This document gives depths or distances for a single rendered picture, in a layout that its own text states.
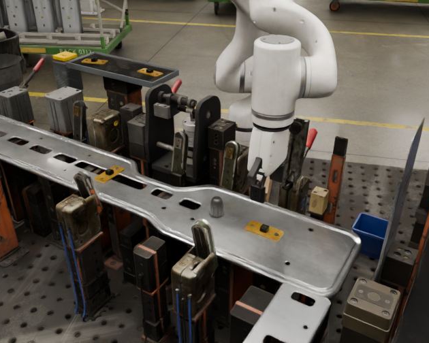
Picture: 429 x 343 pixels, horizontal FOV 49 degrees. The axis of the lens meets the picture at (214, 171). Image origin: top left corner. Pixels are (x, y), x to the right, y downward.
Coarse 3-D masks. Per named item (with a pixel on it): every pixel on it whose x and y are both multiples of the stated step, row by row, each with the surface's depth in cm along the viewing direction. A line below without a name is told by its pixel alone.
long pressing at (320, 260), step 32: (0, 128) 151; (32, 128) 151; (0, 160) 136; (32, 160) 134; (96, 160) 134; (128, 160) 133; (128, 192) 120; (192, 192) 120; (224, 192) 120; (160, 224) 109; (192, 224) 109; (224, 224) 109; (288, 224) 109; (320, 224) 108; (224, 256) 100; (256, 256) 99; (288, 256) 99; (320, 256) 99; (352, 256) 100; (320, 288) 92
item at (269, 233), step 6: (252, 222) 109; (258, 222) 109; (246, 228) 107; (252, 228) 107; (258, 228) 107; (264, 228) 106; (270, 228) 107; (258, 234) 105; (264, 234) 105; (270, 234) 105; (282, 234) 105; (276, 240) 103
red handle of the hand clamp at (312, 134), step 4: (308, 132) 118; (312, 132) 117; (316, 132) 117; (308, 136) 117; (312, 136) 117; (308, 140) 116; (312, 140) 116; (308, 144) 116; (312, 144) 117; (308, 148) 116; (304, 152) 115; (304, 156) 115; (292, 172) 114; (292, 176) 113; (288, 180) 113; (292, 180) 113
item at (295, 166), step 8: (296, 120) 108; (304, 120) 106; (296, 128) 104; (304, 128) 106; (296, 136) 109; (304, 136) 107; (288, 144) 110; (296, 144) 110; (304, 144) 109; (288, 152) 110; (296, 152) 110; (288, 160) 111; (296, 160) 111; (288, 168) 112; (296, 168) 111; (288, 176) 114; (296, 176) 111
